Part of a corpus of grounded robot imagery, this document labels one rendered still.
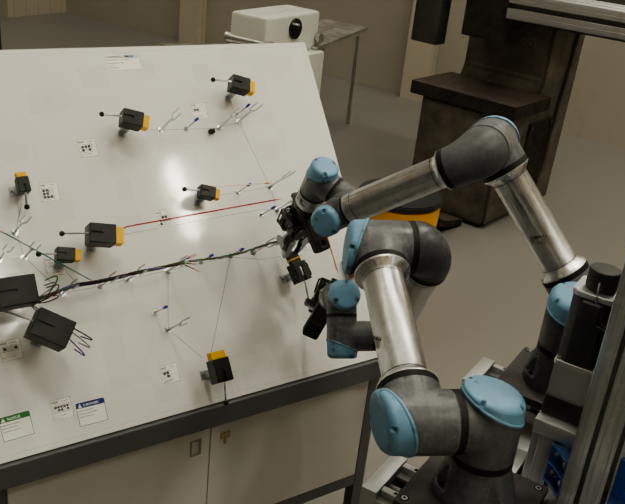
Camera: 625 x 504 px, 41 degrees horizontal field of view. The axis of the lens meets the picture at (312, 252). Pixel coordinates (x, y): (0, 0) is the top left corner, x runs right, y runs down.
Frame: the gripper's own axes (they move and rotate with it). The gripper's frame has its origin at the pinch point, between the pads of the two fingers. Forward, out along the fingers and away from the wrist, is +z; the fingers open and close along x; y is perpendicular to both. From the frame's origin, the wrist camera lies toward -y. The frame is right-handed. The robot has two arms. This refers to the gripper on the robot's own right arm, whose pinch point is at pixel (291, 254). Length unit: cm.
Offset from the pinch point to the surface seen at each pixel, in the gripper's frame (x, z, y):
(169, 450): 48, 32, -25
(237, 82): -4, -24, 46
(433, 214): -163, 109, 49
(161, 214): 29.3, -3.5, 24.2
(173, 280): 33.4, 4.1, 7.9
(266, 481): 19, 54, -40
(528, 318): -220, 161, -9
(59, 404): 73, 12, -9
